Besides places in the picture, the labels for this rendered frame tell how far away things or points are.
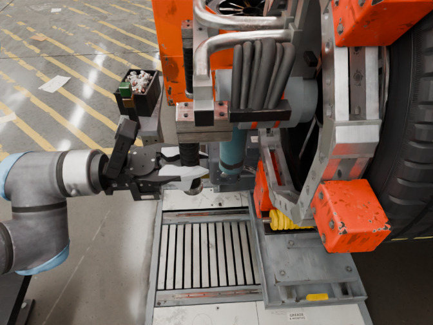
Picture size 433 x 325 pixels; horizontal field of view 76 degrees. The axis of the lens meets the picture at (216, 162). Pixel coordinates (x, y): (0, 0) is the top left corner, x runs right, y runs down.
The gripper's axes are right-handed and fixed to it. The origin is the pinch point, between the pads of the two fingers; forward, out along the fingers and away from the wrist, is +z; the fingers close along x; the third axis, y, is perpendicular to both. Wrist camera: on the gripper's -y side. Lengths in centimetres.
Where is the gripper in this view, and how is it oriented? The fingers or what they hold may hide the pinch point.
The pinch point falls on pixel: (201, 160)
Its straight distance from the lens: 53.2
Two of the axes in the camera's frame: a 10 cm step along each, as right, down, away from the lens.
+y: 0.0, 6.7, 7.4
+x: 0.6, 7.4, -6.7
